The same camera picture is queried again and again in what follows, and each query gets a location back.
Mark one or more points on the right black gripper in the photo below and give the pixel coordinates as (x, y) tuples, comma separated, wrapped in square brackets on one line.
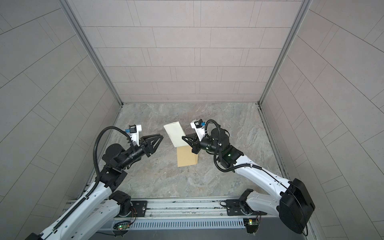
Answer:
[(194, 138)]

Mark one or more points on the aluminium mounting rail frame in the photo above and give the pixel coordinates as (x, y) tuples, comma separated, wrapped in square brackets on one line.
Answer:
[(184, 208)]

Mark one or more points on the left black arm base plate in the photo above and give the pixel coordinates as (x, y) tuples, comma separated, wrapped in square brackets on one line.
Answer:
[(136, 209)]

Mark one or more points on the right circuit board module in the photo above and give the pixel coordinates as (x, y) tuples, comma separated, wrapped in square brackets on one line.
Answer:
[(251, 225)]

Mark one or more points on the white slotted cable duct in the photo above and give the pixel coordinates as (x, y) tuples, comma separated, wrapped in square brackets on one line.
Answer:
[(188, 224)]

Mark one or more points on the left green circuit board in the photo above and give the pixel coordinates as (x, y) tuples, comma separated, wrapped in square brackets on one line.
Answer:
[(122, 226)]

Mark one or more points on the tan kraft paper envelope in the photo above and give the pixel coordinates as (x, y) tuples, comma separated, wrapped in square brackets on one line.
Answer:
[(185, 157)]

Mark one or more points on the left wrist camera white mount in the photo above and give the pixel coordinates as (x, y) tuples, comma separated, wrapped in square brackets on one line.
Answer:
[(134, 132)]

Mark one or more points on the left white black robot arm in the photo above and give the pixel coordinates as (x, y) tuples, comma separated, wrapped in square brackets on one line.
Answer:
[(102, 201)]

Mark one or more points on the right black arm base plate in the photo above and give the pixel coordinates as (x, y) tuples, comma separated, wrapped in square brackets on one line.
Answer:
[(238, 208)]

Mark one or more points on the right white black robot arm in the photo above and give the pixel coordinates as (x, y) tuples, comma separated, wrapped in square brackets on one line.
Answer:
[(286, 199)]

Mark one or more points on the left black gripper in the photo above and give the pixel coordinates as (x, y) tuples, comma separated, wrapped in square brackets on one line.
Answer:
[(146, 146)]

